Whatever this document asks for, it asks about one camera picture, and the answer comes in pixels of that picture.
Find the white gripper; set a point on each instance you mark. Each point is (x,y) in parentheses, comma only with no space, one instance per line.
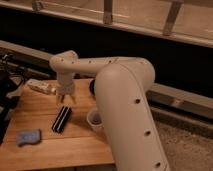
(65,86)

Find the black white striped eraser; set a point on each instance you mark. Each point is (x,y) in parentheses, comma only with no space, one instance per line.
(61,119)

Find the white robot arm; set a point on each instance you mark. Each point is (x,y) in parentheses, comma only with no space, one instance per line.
(120,89)

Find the translucent ceramic cup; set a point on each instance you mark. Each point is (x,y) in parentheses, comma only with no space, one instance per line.
(94,120)

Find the dark blue bowl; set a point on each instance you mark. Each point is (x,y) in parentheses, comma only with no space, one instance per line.
(92,87)

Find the wooden board table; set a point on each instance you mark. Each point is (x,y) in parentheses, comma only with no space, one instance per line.
(77,145)

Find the blue sponge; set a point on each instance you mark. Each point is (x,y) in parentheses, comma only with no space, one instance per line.
(28,137)

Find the black equipment with cables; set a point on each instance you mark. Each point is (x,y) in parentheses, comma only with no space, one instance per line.
(9,82)

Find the metal rail frame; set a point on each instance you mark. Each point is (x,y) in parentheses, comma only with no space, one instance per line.
(187,21)

